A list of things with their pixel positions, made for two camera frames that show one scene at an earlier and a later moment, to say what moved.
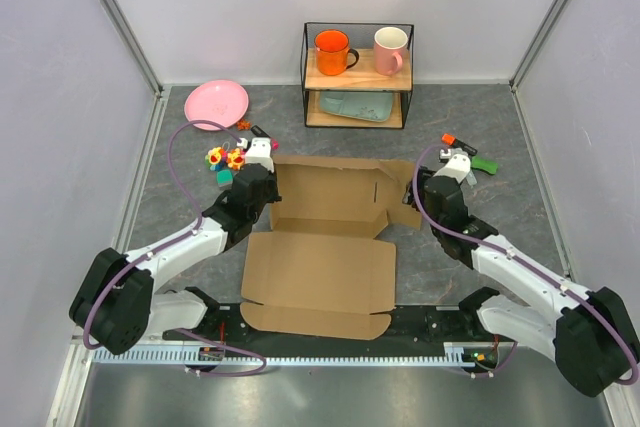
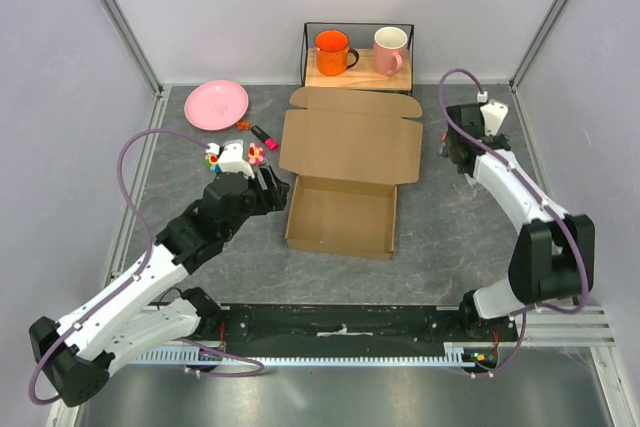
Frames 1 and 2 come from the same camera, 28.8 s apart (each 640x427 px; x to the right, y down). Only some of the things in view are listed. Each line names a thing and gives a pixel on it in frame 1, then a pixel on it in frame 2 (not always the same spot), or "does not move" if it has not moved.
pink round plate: [221, 101] does not move
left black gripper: [274, 197] does not move
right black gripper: [423, 173] to [448, 140]
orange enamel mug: [333, 54] does not move
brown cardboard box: [319, 271] to [351, 150]
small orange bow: [243, 125] does not move
